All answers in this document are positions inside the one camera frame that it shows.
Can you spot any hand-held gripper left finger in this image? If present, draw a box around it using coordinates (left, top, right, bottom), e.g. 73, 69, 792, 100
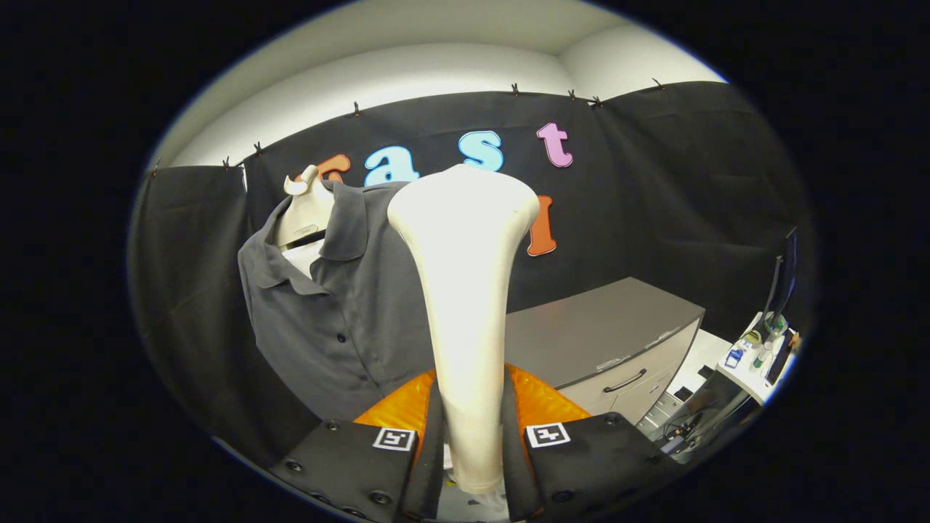
269, 369, 442, 522

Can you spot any grey button shirt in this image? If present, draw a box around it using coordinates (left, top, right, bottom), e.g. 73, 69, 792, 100
238, 182, 437, 422

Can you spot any white side desk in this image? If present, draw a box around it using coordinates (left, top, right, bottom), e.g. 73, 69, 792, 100
716, 312, 800, 405

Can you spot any cream clothes hanger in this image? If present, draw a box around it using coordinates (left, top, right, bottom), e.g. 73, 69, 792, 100
275, 165, 336, 248

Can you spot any white inner cloth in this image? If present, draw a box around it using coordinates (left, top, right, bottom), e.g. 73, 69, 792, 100
282, 240, 324, 280

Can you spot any grey cabinet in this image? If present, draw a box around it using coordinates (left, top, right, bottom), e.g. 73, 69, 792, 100
504, 276, 705, 426

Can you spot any black keyboard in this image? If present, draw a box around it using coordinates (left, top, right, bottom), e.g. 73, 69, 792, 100
767, 331, 794, 384

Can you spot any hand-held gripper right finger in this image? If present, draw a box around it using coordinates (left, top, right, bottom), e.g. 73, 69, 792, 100
503, 363, 680, 521

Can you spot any black computer monitor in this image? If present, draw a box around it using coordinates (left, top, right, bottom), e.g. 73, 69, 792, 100
763, 227, 798, 328

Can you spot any white garment steamer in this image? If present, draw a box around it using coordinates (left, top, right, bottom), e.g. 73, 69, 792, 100
387, 163, 541, 496

